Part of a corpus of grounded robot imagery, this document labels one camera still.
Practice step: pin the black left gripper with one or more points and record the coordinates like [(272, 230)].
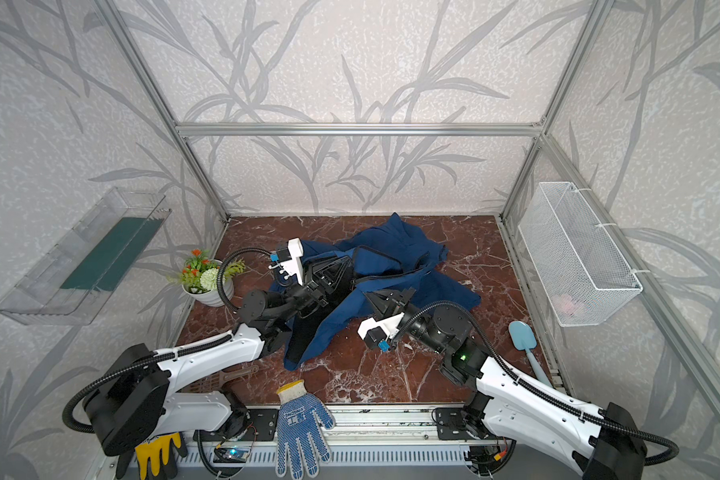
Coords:
[(311, 288)]

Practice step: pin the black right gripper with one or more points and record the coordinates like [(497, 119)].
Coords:
[(396, 313)]

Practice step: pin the blue zip-up jacket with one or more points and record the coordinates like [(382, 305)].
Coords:
[(395, 255)]

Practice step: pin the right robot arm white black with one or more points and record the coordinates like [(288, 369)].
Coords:
[(593, 442)]

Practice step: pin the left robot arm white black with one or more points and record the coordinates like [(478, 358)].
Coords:
[(141, 395)]

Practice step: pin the potted artificial flowers white pot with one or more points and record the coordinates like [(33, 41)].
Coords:
[(199, 274)]

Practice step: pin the blue dotted work glove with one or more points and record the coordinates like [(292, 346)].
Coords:
[(302, 420)]

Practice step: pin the light blue silicone spatula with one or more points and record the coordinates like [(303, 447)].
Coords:
[(524, 340)]

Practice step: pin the pink object in basket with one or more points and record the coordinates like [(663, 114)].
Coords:
[(567, 306)]

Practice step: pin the green sponge mat in tray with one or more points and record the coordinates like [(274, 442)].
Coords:
[(110, 260)]

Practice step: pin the yellow black work glove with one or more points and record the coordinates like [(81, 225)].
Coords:
[(156, 459)]

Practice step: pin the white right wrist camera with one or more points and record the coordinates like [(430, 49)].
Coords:
[(379, 334)]

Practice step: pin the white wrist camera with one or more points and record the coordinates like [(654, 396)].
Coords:
[(379, 334), (286, 264)]

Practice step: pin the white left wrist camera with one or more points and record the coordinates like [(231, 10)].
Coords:
[(286, 264)]

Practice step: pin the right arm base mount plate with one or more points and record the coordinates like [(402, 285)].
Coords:
[(452, 424)]

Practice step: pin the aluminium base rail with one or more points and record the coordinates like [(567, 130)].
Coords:
[(364, 436)]

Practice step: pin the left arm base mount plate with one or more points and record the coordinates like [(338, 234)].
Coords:
[(253, 425)]

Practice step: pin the white wire mesh basket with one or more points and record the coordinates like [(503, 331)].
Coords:
[(573, 253)]

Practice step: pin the clear plastic wall tray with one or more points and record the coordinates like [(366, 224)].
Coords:
[(37, 299)]

